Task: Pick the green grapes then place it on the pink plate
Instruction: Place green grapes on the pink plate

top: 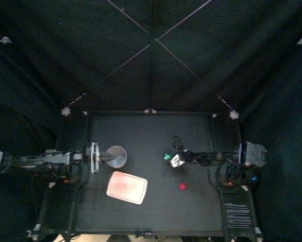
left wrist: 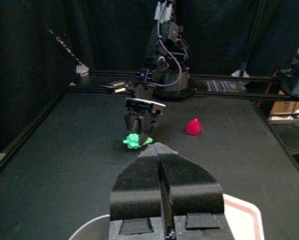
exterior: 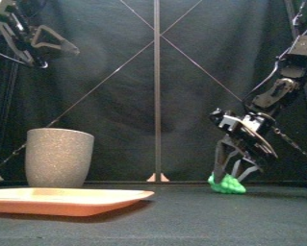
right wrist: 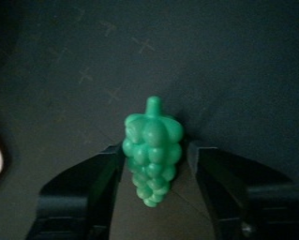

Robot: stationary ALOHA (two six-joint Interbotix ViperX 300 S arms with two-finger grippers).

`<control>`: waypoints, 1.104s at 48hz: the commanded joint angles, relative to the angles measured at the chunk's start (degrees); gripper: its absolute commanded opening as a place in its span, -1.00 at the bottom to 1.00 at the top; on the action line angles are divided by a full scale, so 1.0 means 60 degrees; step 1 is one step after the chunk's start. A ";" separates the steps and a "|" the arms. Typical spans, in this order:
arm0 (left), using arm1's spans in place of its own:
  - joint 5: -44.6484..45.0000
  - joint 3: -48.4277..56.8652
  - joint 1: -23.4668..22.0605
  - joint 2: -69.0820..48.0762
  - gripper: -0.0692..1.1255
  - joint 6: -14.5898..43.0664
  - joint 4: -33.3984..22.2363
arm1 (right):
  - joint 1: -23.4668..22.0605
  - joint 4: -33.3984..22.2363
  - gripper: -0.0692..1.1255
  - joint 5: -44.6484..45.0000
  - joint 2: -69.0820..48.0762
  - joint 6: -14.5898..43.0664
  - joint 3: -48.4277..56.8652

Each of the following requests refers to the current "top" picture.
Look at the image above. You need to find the black table edge clamp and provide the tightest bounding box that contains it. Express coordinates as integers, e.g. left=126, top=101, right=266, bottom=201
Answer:
left=134, top=231, right=158, bottom=239

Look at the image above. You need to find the black cable bundle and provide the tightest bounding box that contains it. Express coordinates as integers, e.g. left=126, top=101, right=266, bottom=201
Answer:
left=208, top=162, right=245, bottom=189

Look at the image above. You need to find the black panel with white label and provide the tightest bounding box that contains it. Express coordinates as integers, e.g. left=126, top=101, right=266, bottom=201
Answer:
left=218, top=186, right=261, bottom=242

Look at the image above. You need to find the pink rectangular plate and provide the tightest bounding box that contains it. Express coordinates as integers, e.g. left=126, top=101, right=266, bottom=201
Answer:
left=105, top=170, right=150, bottom=206

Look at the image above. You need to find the plain black side panel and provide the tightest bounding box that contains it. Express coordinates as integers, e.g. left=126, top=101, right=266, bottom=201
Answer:
left=35, top=182, right=82, bottom=235

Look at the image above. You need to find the thin white cord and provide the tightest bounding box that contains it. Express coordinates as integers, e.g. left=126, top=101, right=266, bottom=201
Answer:
left=105, top=0, right=237, bottom=115
left=64, top=0, right=214, bottom=111

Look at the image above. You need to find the black cloth backdrop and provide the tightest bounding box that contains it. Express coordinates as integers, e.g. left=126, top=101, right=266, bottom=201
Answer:
left=0, top=0, right=302, bottom=242

